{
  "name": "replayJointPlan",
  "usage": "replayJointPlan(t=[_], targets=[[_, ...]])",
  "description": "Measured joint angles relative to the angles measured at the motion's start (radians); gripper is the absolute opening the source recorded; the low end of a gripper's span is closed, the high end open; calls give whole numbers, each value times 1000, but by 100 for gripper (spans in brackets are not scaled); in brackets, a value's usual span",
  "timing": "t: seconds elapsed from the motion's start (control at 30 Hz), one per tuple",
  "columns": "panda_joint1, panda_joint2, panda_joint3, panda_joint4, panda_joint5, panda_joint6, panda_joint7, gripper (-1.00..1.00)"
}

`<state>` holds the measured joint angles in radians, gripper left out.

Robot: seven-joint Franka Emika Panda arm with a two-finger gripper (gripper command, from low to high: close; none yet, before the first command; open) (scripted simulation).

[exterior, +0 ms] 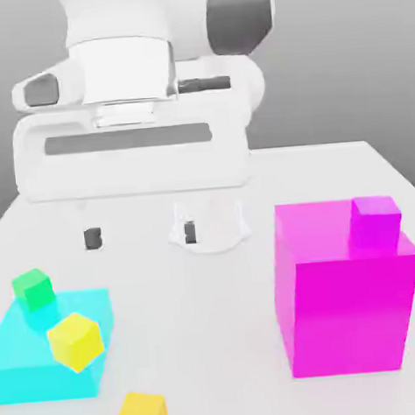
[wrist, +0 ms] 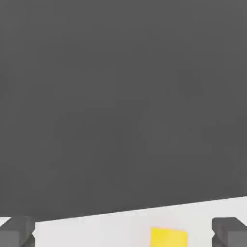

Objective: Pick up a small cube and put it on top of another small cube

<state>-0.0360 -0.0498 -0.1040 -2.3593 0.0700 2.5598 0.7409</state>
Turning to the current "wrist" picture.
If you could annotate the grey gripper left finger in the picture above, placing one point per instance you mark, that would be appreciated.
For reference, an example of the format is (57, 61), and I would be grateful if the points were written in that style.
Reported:
(17, 232)

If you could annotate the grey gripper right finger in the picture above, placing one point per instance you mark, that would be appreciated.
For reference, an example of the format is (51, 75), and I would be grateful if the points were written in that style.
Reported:
(229, 232)

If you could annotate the large yellow box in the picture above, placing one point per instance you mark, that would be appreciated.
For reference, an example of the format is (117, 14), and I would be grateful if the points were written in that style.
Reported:
(168, 238)

